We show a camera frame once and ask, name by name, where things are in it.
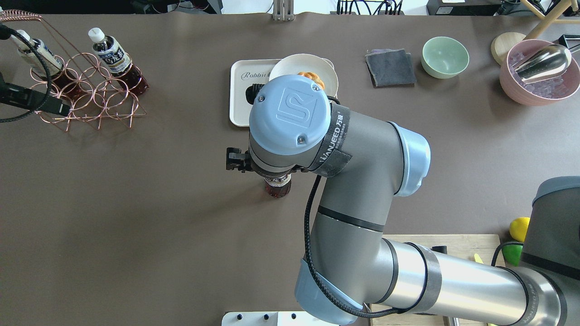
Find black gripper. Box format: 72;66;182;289
226;147;309;175

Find tea bottle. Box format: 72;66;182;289
265;174;292;198
87;27;149;96

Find pink bowl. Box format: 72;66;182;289
499;39;580;106

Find green lime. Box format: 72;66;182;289
501;243;523;266

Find grey folded cloth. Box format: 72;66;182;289
365;49;416;87

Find tea bottle rack front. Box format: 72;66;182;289
10;29;84;100

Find wooden cutting board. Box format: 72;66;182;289
369;235;501;326

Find yellow plastic knife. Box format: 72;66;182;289
473;253;484;264

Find wooden mug tree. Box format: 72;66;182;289
490;0;579;65

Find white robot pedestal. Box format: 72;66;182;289
221;311;332;326

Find white plate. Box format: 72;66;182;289
269;53;339;97

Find copper wire bottle rack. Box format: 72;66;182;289
1;9;146;132

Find mint green bowl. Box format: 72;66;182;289
421;36;470;80

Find braided ring bread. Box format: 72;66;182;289
298;72;325;90

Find yellow lemon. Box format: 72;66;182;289
509;216;531;243

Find white serving tray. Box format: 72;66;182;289
229;58;281;127

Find clear ice cubes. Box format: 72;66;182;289
510;52;563;97

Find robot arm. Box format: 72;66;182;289
226;75;579;326

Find tea bottle in rack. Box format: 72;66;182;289
87;27;149;96

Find steel ice scoop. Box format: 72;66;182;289
514;44;572;84

